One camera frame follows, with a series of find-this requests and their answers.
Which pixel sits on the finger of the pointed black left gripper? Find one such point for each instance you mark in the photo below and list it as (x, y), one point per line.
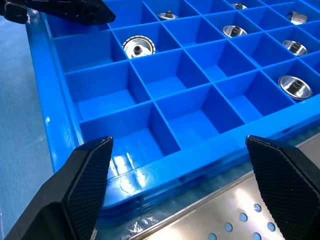
(82, 11)

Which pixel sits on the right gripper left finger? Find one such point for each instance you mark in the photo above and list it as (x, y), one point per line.
(75, 200)

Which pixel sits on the finger of the blunt black left gripper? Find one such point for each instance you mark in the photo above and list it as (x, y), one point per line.
(12, 11)

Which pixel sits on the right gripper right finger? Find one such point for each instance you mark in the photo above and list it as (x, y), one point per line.
(287, 190)

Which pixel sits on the perforated steel tray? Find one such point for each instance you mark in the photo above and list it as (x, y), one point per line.
(225, 202)

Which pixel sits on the blue plastic compartment tray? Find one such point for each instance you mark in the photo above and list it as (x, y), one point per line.
(175, 82)

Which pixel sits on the metal roller with toothed rim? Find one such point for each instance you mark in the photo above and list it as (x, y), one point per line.
(138, 48)

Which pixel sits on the shiny metal roller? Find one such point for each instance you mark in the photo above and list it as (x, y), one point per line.
(239, 6)
(295, 47)
(167, 15)
(296, 17)
(234, 31)
(295, 87)

